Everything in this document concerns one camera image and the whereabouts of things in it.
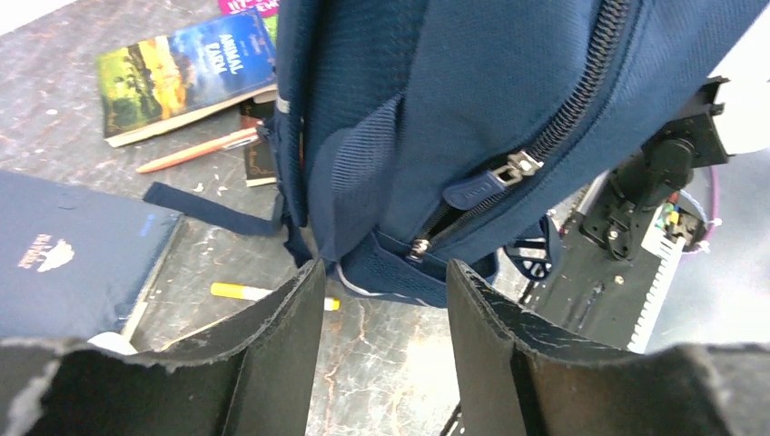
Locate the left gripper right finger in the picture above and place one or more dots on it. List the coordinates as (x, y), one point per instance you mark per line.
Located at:
(519, 374)

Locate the navy blue backpack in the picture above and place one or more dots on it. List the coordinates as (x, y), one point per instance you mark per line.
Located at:
(407, 134)

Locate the purple Treehouse book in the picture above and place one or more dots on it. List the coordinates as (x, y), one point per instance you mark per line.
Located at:
(266, 8)

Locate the yellow white marker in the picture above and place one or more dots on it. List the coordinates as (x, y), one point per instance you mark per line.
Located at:
(254, 294)

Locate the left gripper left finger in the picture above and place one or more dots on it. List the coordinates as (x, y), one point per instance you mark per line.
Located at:
(249, 374)

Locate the dark blue notebook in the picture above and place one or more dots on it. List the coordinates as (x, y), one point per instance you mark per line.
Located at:
(77, 262)

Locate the Three Days dark book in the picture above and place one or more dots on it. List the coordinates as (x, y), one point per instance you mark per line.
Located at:
(257, 155)

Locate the Animal Farm book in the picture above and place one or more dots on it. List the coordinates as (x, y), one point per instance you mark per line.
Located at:
(166, 82)

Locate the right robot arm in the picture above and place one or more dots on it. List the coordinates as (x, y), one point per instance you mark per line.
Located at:
(664, 165)

